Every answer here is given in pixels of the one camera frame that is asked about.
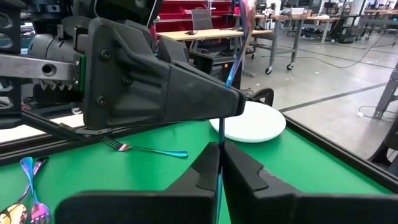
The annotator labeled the black aluminium table frame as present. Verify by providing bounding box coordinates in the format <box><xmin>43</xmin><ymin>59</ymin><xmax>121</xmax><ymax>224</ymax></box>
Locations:
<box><xmin>0</xmin><ymin>86</ymin><xmax>398</xmax><ymax>194</ymax></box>

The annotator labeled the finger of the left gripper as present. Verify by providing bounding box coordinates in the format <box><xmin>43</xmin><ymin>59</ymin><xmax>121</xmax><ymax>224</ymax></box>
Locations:
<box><xmin>157</xmin><ymin>37</ymin><xmax>191</xmax><ymax>65</ymax></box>
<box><xmin>82</xmin><ymin>17</ymin><xmax>246</xmax><ymax>130</ymax></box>

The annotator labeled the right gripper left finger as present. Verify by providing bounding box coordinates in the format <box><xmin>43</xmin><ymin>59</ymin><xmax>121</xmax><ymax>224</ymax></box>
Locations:
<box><xmin>55</xmin><ymin>142</ymin><xmax>221</xmax><ymax>224</ymax></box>

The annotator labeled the round white plate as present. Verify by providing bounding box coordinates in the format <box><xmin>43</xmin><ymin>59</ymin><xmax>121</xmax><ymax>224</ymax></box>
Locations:
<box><xmin>210</xmin><ymin>100</ymin><xmax>287</xmax><ymax>144</ymax></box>

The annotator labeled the grey office chair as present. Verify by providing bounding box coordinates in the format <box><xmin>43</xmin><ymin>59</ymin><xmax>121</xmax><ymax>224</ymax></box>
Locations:
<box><xmin>190</xmin><ymin>8</ymin><xmax>215</xmax><ymax>31</ymax></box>

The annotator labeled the iridescent rainbow fork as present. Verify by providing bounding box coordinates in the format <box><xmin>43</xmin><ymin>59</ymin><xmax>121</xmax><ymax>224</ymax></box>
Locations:
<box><xmin>99</xmin><ymin>136</ymin><xmax>189</xmax><ymax>159</ymax></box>
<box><xmin>19</xmin><ymin>156</ymin><xmax>51</xmax><ymax>224</ymax></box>

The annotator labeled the black cabinet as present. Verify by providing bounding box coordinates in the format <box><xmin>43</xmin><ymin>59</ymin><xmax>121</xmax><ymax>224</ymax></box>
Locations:
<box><xmin>189</xmin><ymin>51</ymin><xmax>243</xmax><ymax>91</ymax></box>

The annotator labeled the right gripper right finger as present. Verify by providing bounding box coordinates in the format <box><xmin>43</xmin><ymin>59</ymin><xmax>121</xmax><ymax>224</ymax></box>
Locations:
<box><xmin>223</xmin><ymin>142</ymin><xmax>398</xmax><ymax>224</ymax></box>

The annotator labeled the iridescent rainbow spoon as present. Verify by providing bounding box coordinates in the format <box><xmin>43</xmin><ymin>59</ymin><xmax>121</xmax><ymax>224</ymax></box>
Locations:
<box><xmin>0</xmin><ymin>156</ymin><xmax>50</xmax><ymax>224</ymax></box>

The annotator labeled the green table mat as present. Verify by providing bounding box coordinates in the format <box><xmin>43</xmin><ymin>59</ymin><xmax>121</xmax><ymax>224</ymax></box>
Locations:
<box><xmin>0</xmin><ymin>119</ymin><xmax>396</xmax><ymax>224</ymax></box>

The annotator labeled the black post stand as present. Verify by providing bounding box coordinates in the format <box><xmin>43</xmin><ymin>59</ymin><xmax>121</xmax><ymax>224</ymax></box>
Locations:
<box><xmin>368</xmin><ymin>60</ymin><xmax>398</xmax><ymax>177</ymax></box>

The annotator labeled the wooden top workbench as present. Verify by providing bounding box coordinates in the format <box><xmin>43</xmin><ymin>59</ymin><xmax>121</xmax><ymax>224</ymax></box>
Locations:
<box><xmin>157</xmin><ymin>27</ymin><xmax>274</xmax><ymax>78</ymax></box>
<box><xmin>269</xmin><ymin>11</ymin><xmax>340</xmax><ymax>75</ymax></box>

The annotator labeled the red storage rack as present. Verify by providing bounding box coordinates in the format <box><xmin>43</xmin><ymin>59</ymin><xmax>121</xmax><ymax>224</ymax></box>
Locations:
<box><xmin>154</xmin><ymin>0</ymin><xmax>239</xmax><ymax>34</ymax></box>

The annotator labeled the iridescent rainbow knife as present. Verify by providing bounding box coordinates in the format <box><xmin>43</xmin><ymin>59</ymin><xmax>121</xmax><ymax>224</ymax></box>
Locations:
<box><xmin>214</xmin><ymin>0</ymin><xmax>257</xmax><ymax>224</ymax></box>

